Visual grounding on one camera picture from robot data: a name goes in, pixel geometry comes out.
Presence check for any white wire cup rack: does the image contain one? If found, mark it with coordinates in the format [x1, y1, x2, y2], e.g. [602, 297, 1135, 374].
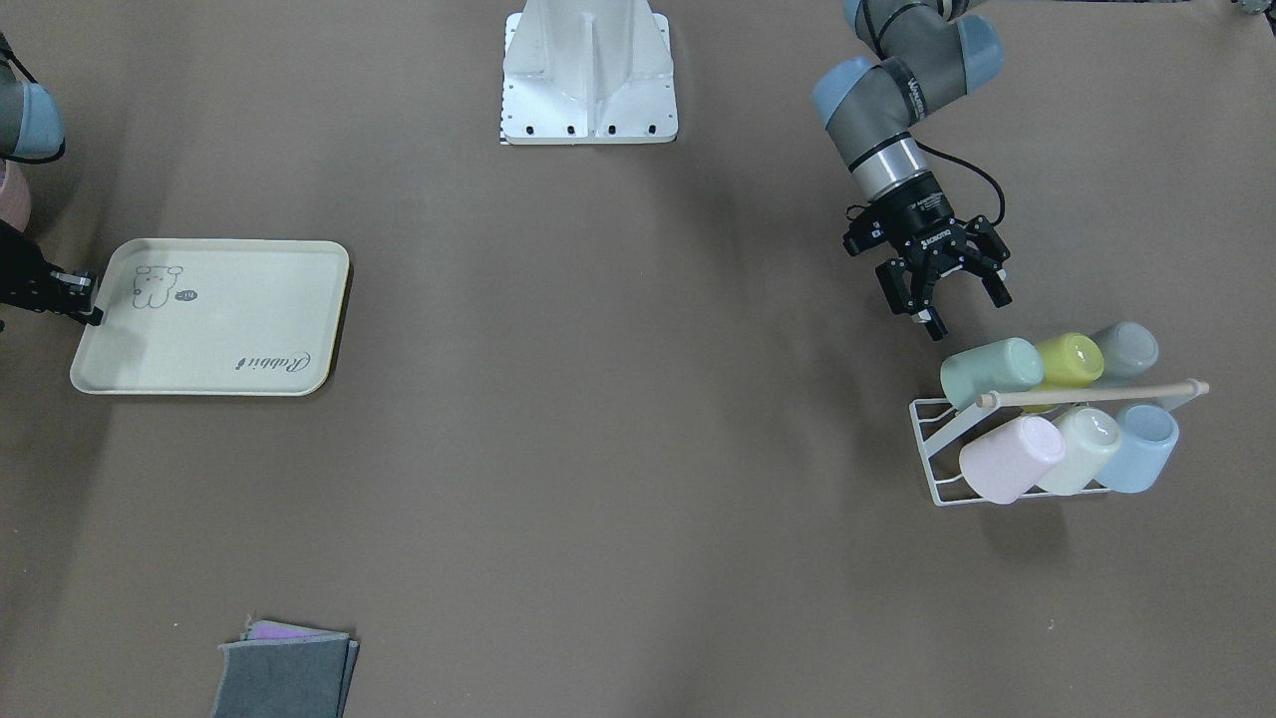
[909, 380, 1211, 508]

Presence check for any pink cup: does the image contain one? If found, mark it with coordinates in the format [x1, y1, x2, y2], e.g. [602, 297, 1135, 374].
[960, 414, 1065, 505]

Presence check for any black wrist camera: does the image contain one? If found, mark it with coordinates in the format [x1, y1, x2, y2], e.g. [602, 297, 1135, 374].
[842, 210, 887, 258]

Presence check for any folded grey cloth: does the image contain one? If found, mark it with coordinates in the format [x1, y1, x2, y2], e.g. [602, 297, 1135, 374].
[211, 619, 360, 717]

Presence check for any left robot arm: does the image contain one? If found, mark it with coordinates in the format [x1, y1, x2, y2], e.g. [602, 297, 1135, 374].
[812, 1, 1012, 341]

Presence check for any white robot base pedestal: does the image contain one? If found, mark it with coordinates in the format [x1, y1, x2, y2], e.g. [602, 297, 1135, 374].
[498, 1, 679, 145]

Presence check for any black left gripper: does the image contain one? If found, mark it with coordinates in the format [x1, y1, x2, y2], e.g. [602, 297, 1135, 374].
[864, 172, 1013, 341]

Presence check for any cream white cup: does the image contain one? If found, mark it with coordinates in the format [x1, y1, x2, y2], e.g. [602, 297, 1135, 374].
[1036, 406, 1122, 496]

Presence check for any light blue cup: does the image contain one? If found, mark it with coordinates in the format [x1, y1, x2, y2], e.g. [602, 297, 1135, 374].
[1095, 404, 1180, 494]

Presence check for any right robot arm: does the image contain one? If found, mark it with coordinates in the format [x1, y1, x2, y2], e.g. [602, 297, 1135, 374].
[1, 37, 105, 326]

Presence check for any green cup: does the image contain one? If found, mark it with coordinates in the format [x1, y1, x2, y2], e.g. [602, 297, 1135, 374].
[940, 337, 1045, 409]

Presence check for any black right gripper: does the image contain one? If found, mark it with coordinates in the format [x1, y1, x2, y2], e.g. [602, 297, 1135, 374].
[1, 221, 105, 326]

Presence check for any pink ice bowl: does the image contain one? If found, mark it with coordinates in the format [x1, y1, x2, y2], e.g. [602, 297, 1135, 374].
[1, 161, 32, 232]

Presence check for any grey cup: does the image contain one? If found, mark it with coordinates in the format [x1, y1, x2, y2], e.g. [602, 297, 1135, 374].
[1088, 321, 1160, 386]

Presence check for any yellow cup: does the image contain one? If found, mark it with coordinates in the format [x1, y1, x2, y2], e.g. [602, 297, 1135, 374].
[1031, 332, 1105, 394]

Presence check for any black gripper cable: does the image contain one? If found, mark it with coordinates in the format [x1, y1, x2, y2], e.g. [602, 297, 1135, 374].
[915, 142, 1005, 232]

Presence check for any cream rabbit print tray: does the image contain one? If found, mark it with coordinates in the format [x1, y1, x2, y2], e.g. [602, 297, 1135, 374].
[69, 238, 351, 397]

